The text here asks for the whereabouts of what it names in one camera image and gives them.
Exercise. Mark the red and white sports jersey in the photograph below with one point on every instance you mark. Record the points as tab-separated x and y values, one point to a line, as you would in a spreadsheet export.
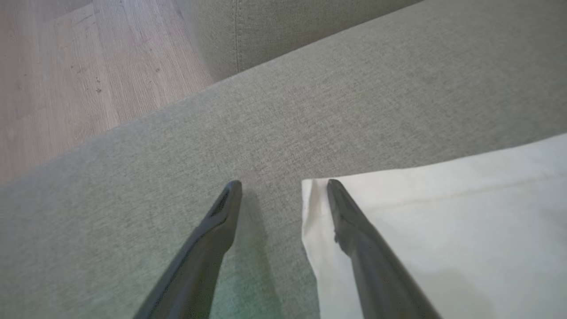
465	230

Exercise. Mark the grey fabric ottoman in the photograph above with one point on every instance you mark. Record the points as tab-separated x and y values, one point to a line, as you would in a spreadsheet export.
221	133

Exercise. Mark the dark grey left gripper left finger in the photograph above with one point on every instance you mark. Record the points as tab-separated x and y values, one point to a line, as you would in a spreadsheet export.
199	266

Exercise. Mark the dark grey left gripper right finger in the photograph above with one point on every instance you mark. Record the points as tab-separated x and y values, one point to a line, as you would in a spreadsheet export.
372	266

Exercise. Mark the yellow and grey sofa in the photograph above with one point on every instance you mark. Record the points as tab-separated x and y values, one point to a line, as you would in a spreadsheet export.
266	31

